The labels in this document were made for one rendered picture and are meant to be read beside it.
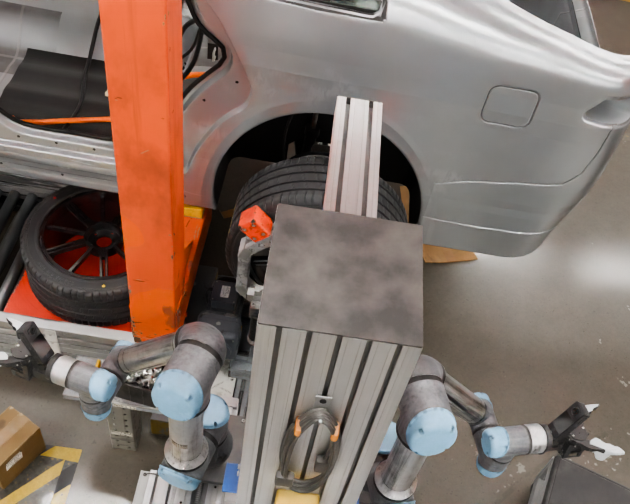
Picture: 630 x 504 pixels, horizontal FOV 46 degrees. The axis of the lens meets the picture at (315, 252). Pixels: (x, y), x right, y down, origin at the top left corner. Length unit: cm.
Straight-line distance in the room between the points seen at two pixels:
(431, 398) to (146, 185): 102
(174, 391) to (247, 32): 122
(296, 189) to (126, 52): 85
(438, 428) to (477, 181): 127
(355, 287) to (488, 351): 261
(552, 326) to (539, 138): 151
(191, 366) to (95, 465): 158
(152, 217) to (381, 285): 125
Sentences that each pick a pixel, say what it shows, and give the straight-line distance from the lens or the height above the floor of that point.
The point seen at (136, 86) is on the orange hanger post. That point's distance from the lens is 199.
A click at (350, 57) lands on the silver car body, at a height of 155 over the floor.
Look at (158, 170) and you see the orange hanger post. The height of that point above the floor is 143.
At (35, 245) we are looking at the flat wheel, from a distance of 325.
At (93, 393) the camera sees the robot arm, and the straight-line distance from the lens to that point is 197.
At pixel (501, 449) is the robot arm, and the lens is 201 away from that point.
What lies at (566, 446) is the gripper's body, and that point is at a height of 121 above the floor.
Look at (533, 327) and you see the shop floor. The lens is 391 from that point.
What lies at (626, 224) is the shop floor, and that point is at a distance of 467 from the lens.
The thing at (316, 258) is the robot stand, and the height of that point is 203.
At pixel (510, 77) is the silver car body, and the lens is 250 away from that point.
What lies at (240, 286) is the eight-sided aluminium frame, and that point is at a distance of 272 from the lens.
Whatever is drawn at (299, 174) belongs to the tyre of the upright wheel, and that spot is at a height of 116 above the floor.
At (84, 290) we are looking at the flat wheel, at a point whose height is 50.
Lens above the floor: 293
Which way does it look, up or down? 49 degrees down
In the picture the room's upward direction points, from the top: 11 degrees clockwise
